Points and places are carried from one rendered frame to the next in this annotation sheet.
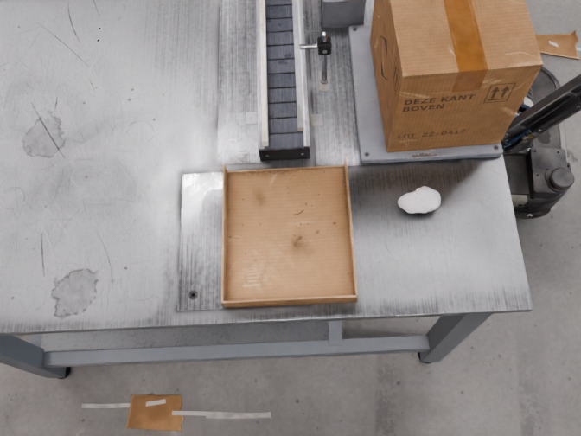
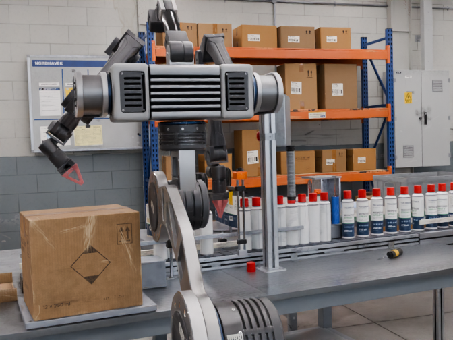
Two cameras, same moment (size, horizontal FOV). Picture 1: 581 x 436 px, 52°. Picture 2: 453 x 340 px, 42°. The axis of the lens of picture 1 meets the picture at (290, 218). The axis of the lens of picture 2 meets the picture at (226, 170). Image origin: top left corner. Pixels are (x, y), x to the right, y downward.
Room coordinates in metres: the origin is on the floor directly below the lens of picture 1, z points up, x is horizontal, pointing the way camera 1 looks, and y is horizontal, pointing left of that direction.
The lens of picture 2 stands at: (0.35, -2.05, 1.32)
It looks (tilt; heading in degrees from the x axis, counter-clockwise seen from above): 3 degrees down; 63
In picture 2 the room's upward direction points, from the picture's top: 2 degrees counter-clockwise
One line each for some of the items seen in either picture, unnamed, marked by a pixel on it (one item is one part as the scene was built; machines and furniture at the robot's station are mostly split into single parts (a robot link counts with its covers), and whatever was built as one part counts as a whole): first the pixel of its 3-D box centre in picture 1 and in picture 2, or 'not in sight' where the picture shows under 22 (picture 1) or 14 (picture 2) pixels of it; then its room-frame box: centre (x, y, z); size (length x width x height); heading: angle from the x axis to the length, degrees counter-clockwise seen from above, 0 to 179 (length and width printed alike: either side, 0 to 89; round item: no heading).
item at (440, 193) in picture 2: not in sight; (442, 206); (2.45, -0.14, 0.98); 0.05 x 0.05 x 0.20
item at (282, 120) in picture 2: not in sight; (274, 121); (1.54, -0.16, 1.38); 0.17 x 0.10 x 0.19; 51
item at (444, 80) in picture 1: (443, 49); (79, 257); (0.74, -0.34, 0.99); 0.30 x 0.24 x 0.27; 178
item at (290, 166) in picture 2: not in sight; (290, 173); (1.60, -0.18, 1.18); 0.04 x 0.04 x 0.21
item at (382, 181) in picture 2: not in sight; (423, 189); (3.54, 1.03, 0.91); 0.60 x 0.40 x 0.22; 173
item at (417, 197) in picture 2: not in sight; (418, 208); (2.30, -0.13, 0.98); 0.05 x 0.05 x 0.20
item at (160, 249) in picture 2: not in sight; (160, 232); (1.11, -0.04, 0.98); 0.05 x 0.05 x 0.20
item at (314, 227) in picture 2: not in sight; (313, 217); (1.76, -0.09, 0.98); 0.05 x 0.05 x 0.20
